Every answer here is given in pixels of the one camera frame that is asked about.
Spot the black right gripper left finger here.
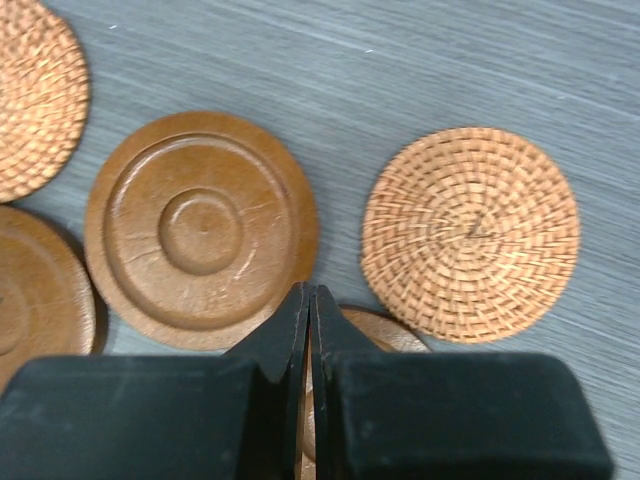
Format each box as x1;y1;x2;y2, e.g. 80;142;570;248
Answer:
1;283;306;479

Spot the brown wooden coaster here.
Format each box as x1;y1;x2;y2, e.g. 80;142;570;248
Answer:
84;111;319;351
300;304;430;480
1;205;108;388

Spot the woven rattan coaster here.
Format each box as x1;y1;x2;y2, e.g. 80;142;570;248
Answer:
360;127;581;344
1;1;90;203

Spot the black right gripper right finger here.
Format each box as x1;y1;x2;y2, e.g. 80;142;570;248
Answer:
309;286;614;479

